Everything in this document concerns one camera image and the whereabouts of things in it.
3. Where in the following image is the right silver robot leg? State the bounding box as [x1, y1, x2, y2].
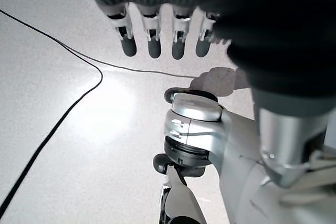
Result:
[152, 153, 208, 224]

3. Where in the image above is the left silver robot leg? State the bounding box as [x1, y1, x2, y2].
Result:
[163, 87, 289, 224]

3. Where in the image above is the black floor cable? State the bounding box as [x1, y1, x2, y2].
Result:
[0, 8, 103, 218]

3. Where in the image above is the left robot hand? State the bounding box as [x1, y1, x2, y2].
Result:
[77, 0, 336, 188]

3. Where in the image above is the thin black cable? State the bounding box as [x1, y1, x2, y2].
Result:
[60, 42, 196, 79]

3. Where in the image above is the silver robot leg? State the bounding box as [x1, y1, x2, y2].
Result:
[163, 87, 289, 224]
[152, 153, 208, 224]

